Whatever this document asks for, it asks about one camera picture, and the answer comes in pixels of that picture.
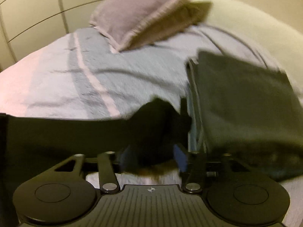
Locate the mauve pillow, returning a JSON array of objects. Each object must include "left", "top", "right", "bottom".
[{"left": 89, "top": 0, "right": 212, "bottom": 52}]

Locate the cream wardrobe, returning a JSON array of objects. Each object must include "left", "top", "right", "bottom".
[{"left": 1, "top": 0, "right": 103, "bottom": 70}]

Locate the black zip fleece jacket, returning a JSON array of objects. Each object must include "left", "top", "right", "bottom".
[{"left": 1, "top": 98, "right": 192, "bottom": 175}]

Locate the pink grey bedspread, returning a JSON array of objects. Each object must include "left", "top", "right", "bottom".
[{"left": 0, "top": 25, "right": 303, "bottom": 225}]

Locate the folded dark grey garment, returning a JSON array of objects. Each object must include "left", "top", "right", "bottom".
[{"left": 186, "top": 51, "right": 302, "bottom": 181}]

